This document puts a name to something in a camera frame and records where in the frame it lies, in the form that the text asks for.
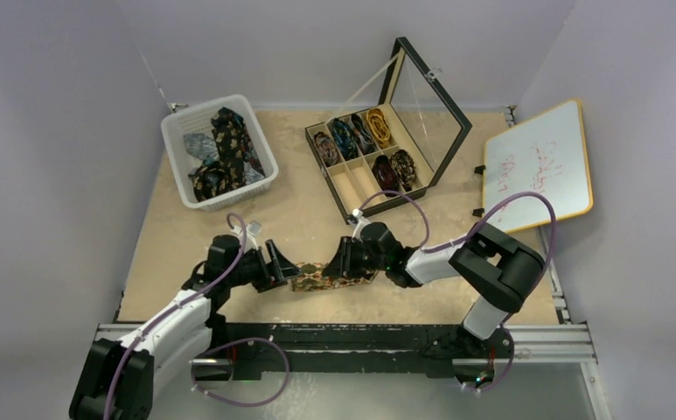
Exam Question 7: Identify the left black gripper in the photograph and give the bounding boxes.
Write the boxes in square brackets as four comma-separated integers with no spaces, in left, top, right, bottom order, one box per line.
[226,240,301,292]

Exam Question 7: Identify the paisley orange green tie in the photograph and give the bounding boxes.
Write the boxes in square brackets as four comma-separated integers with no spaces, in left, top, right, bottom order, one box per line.
[289,262,377,292]

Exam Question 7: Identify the black tie organizer box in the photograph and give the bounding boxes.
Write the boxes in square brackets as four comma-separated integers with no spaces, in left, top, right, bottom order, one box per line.
[304,37,472,220]

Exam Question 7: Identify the white plastic basket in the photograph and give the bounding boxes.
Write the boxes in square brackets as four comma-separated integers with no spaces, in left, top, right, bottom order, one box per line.
[161,94,279,211]

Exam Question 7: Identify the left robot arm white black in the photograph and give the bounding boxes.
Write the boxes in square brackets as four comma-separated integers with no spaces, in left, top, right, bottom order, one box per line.
[69,234,302,419]

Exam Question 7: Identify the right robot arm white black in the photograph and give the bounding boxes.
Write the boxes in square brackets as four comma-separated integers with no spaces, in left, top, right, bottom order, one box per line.
[322,222,546,356]

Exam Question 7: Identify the rolled dark red tie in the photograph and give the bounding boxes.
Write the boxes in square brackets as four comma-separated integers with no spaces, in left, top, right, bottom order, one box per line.
[371,155,400,191]

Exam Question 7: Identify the rolled brown patterned tie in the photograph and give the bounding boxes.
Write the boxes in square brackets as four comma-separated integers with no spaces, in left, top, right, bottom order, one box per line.
[313,131,340,167]

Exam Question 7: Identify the rolled brown dotted tie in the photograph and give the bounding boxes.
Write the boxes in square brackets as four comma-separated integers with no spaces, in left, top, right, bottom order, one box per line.
[389,149,416,192]

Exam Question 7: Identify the rolled blue tie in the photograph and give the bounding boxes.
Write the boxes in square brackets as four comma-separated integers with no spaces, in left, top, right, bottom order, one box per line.
[331,118,359,160]

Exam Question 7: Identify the rolled dark grey tie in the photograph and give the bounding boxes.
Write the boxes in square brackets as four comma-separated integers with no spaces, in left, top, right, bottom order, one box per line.
[350,113,376,155]

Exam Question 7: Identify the black floral tie in basket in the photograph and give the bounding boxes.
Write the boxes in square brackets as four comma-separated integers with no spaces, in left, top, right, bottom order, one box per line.
[188,107,264,201]

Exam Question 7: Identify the rolled yellow tie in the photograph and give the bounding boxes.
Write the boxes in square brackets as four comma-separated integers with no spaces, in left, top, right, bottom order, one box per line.
[366,108,392,149]

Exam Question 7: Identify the grey blue tie in basket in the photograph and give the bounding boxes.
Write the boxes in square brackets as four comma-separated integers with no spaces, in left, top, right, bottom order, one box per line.
[183,133,220,165]

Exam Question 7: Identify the yellow framed whiteboard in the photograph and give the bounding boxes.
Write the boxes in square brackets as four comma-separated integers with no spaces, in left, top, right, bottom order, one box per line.
[482,99,594,221]

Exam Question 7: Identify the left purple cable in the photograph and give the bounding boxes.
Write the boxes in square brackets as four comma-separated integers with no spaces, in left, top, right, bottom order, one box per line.
[101,213,248,420]

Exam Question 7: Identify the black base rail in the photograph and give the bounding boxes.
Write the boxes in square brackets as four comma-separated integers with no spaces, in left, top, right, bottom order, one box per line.
[188,323,514,382]

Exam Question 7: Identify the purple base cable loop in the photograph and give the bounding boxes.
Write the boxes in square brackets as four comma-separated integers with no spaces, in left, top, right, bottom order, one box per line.
[190,333,290,407]

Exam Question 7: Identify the aluminium frame rail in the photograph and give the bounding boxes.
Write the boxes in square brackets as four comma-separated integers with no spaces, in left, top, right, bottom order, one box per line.
[93,322,598,364]

